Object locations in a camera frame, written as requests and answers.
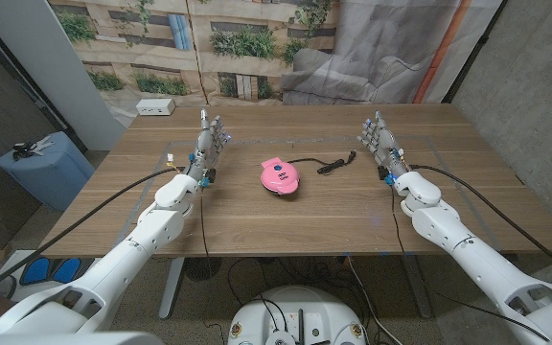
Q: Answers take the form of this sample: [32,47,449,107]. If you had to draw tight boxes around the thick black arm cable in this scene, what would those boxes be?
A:
[0,166,186,308]
[408,164,552,284]

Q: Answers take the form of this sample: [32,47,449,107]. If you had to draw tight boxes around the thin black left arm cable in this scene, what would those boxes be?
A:
[198,186,213,263]

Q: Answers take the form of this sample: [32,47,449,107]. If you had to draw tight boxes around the white table leg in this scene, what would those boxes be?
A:
[402,254,433,320]
[158,257,186,321]

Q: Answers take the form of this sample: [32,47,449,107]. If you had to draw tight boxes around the white robot torso edge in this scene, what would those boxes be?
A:
[0,330,165,345]

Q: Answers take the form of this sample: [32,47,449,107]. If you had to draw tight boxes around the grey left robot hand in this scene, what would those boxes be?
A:
[182,108,233,189]

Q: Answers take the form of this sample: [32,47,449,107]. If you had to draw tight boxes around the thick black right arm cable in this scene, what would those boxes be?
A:
[408,164,552,284]

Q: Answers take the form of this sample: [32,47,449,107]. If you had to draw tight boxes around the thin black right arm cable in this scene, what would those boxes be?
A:
[389,184,552,342]

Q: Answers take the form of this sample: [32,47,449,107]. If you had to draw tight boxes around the grey keys bundle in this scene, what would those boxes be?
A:
[30,135,56,157]

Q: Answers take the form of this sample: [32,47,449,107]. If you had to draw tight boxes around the blue plastic bin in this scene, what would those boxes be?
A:
[0,131,96,213]

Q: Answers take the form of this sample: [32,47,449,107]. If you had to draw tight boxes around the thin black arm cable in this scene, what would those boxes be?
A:
[389,184,552,342]
[198,186,213,263]

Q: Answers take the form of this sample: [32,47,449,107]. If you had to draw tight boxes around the white wall panel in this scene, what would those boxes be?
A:
[0,0,127,152]

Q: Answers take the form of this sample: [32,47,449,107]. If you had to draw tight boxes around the grey floor cable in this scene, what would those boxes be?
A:
[346,256,395,345]

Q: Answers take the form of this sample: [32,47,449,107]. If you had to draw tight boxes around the black round floor stand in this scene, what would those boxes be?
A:
[183,257,223,283]

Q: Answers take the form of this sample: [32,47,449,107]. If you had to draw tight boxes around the building print backdrop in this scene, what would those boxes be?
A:
[48,0,342,128]

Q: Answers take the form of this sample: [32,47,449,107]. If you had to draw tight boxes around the white power strip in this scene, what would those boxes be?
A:
[135,98,176,117]

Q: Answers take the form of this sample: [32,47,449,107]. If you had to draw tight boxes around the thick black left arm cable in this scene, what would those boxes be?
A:
[0,166,186,308]

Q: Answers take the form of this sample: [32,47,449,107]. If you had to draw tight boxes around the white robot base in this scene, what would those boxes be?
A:
[227,286,367,345]

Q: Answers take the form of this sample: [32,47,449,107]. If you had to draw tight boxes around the white pedal board blue pads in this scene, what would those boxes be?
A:
[0,248,103,303]

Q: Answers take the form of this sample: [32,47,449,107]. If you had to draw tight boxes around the small black gadget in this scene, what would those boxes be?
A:
[11,141,36,161]

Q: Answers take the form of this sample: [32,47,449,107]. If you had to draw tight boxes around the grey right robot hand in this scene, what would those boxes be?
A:
[356,110,411,186]

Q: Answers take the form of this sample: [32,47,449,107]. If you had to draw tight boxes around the pink mini sandwich press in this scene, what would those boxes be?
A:
[260,156,301,196]

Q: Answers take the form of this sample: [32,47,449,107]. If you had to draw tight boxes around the black backdrop stand pole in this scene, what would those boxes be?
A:
[442,0,510,104]

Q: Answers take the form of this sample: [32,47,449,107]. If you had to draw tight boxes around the black press power cord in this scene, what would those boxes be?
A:
[287,149,357,175]

